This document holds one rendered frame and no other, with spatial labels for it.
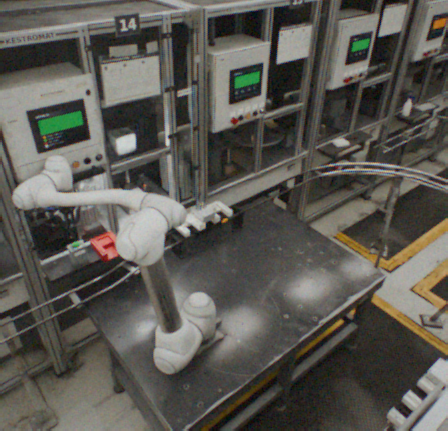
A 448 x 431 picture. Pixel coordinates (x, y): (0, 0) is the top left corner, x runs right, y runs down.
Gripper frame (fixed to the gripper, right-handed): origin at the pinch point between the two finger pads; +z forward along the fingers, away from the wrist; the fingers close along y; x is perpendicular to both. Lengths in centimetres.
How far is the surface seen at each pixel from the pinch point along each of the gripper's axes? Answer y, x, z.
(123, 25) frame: -45, -10, -89
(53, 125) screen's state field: -4, -7, -53
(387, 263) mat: -230, 58, 111
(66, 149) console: -8.4, -9.5, -38.8
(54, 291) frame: 11, -27, 58
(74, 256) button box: 2.9, 2.9, 13.1
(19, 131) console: 9, -9, -53
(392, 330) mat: -172, 100, 111
